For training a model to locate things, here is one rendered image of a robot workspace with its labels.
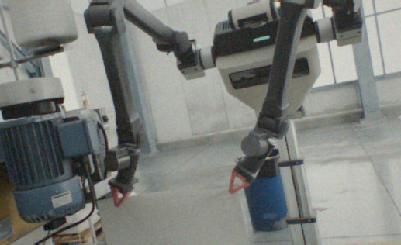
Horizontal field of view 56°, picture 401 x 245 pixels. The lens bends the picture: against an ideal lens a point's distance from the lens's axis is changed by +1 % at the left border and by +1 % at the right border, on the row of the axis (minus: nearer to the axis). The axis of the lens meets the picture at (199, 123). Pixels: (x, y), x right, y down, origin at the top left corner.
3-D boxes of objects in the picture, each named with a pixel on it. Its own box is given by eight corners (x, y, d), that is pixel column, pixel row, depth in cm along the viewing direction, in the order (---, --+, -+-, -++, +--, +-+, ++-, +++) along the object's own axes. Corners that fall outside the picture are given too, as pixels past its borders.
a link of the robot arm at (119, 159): (146, 131, 121) (124, 128, 125) (125, 135, 111) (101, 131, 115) (145, 167, 123) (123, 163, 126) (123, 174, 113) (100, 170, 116)
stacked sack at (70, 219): (114, 205, 434) (111, 192, 433) (80, 228, 371) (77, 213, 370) (82, 209, 447) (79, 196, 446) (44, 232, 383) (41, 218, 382)
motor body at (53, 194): (96, 201, 100) (75, 109, 98) (58, 224, 86) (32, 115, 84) (50, 207, 105) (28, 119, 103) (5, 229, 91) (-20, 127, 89)
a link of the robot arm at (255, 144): (291, 122, 108) (264, 112, 112) (278, 120, 98) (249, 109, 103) (276, 160, 110) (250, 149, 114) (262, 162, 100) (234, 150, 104)
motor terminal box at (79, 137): (104, 158, 101) (94, 115, 100) (99, 164, 91) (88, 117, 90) (72, 164, 100) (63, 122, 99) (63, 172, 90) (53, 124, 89)
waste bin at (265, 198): (301, 210, 366) (288, 145, 361) (298, 232, 318) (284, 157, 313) (252, 215, 382) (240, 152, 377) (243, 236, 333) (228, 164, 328)
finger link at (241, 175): (219, 188, 113) (236, 163, 111) (224, 181, 120) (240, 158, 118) (237, 201, 112) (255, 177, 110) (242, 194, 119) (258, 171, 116)
